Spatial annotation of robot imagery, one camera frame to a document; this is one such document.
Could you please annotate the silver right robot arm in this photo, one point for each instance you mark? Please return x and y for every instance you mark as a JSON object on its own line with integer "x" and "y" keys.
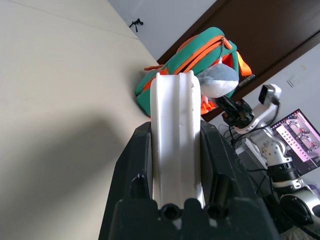
{"x": 277, "y": 155}

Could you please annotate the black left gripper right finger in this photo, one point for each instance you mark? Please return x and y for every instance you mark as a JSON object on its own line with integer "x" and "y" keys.
{"x": 225, "y": 170}

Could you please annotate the grey white plush shark charm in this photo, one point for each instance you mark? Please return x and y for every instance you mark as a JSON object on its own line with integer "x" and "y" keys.
{"x": 220, "y": 82}

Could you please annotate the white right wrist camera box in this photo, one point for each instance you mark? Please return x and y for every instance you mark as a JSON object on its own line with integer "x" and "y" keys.
{"x": 268, "y": 95}

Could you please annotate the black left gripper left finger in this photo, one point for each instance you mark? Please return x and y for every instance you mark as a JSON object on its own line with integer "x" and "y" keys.
{"x": 132, "y": 162}

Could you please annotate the computer monitor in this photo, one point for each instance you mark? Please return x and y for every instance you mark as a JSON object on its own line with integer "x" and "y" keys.
{"x": 297, "y": 140}

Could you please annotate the teal and orange backpack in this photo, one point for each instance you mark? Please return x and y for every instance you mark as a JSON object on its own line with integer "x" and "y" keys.
{"x": 200, "y": 47}

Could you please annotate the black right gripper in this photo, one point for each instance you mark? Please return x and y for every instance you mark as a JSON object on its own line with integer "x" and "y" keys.
{"x": 240, "y": 116}

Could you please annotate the black tripod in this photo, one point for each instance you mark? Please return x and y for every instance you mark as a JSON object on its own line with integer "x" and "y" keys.
{"x": 136, "y": 24}

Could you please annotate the white wall switch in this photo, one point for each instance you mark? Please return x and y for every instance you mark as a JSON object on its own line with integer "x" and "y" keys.
{"x": 293, "y": 81}

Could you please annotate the white plastic pencil case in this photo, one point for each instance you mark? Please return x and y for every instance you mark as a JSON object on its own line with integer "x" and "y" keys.
{"x": 172, "y": 125}

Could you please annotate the brown wooden door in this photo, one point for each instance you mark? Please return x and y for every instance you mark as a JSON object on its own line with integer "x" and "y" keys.
{"x": 262, "y": 30}

